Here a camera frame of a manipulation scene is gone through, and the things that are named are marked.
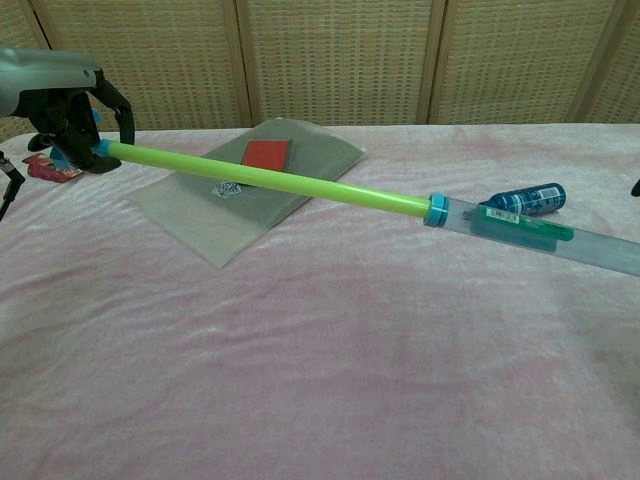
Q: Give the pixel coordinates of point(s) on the clear plastic tube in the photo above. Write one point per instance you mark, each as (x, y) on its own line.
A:
(600, 252)

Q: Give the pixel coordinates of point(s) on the red rectangular card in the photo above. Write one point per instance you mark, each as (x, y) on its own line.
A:
(267, 152)

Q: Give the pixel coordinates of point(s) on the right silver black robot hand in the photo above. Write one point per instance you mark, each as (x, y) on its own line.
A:
(636, 187)

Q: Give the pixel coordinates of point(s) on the grey cloth in plastic bag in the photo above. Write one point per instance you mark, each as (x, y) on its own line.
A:
(200, 220)

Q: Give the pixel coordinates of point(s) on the black white patterned tag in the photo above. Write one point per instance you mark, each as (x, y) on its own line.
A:
(227, 188)

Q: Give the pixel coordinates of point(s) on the pink tablecloth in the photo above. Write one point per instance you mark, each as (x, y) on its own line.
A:
(320, 360)

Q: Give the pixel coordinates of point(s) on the red snack packet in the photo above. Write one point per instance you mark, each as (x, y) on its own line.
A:
(47, 170)

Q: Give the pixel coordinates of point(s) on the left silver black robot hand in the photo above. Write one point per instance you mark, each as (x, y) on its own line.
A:
(45, 70)

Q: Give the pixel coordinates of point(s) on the blue spray bottle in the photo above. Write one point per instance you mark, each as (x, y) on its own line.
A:
(540, 197)

